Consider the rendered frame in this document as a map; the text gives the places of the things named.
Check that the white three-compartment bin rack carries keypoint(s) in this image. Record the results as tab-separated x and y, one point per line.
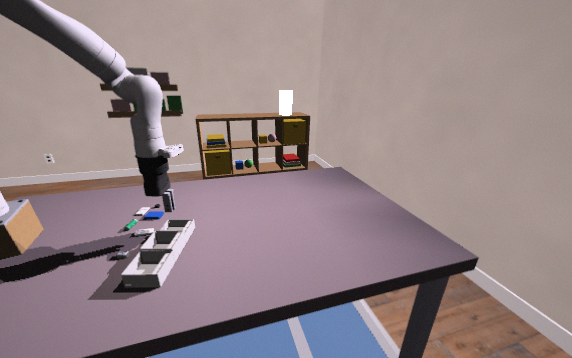
158	254

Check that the white domino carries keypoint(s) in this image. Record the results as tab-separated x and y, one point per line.
142	211
144	232

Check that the green battery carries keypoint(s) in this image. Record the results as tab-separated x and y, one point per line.
131	224

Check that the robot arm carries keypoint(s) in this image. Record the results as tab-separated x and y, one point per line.
89	50

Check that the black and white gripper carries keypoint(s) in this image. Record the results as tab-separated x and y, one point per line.
152	161

